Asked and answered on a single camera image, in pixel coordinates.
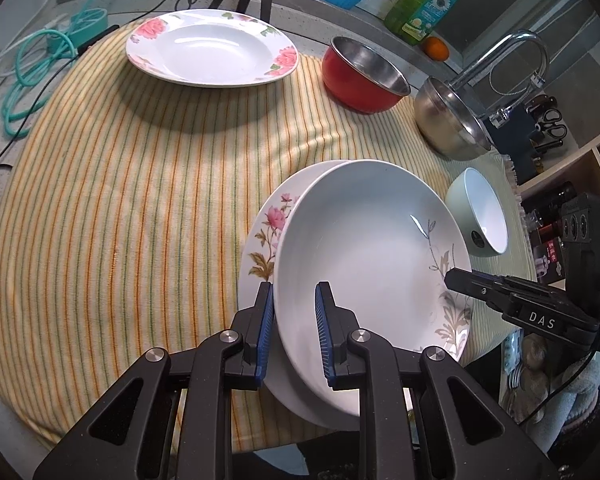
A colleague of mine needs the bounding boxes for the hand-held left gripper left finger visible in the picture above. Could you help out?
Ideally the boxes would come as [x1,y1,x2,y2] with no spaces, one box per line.
[32,281,276,480]

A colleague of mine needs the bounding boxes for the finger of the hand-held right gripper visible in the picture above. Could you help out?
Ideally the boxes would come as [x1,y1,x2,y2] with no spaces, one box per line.
[444,267,520,313]

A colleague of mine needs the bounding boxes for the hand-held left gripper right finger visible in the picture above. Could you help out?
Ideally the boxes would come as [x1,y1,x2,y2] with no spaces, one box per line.
[314,281,551,480]

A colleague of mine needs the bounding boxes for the pale green bowl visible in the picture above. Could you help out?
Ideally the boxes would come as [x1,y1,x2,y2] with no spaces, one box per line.
[445,167,510,258]

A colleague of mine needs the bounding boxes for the white plate small pink flower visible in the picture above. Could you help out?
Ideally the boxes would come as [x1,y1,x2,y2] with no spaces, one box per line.
[239,160,361,433]

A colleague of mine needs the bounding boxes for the white plate grey leaf print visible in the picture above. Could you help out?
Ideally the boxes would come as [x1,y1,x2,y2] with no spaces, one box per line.
[272,159,473,418]

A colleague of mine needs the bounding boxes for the stainless steel bowl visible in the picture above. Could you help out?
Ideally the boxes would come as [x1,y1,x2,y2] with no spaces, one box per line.
[414,76,493,161]

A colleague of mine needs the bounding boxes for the red bowl steel inside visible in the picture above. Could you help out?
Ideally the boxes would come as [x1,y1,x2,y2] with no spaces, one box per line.
[321,35,412,114]

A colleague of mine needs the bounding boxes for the white plate large pink flowers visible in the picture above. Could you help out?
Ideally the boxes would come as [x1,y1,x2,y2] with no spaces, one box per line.
[125,9,300,89]

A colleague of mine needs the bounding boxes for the person's right hand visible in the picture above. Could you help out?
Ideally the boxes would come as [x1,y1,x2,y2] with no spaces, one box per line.
[511,330,600,401]

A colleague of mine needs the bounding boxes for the wooden shelf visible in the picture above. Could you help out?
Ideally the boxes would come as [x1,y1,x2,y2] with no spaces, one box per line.
[515,130,600,286]

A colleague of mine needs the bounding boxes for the black scissors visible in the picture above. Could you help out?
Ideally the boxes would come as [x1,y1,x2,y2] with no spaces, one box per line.
[534,108,569,139]

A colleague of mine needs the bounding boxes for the yellow striped cloth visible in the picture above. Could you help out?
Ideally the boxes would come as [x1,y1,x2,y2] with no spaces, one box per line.
[0,25,538,456]

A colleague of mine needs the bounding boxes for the orange fruit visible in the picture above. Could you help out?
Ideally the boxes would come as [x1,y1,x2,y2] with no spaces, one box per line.
[422,36,450,62]

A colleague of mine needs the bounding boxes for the chrome faucet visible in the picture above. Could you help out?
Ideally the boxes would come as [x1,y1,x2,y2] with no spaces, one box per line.
[450,30,552,128]

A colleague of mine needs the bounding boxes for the green dish soap bottle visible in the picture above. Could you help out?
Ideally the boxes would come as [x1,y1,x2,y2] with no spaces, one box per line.
[384,0,476,45]

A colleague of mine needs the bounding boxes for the black rod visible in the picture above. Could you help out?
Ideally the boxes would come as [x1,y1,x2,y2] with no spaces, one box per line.
[77,25,121,53]

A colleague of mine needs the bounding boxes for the teal power strip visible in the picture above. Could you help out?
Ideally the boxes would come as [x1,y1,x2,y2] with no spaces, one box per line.
[45,7,106,56]

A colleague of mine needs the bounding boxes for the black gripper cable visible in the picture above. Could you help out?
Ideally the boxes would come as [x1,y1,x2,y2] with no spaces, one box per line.
[522,325,600,427]

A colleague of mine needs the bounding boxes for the teal cable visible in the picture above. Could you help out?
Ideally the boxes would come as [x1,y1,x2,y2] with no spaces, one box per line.
[1,0,126,137]

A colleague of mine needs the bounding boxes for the white cable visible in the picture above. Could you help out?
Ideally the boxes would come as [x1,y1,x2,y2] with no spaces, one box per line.
[0,15,73,81]

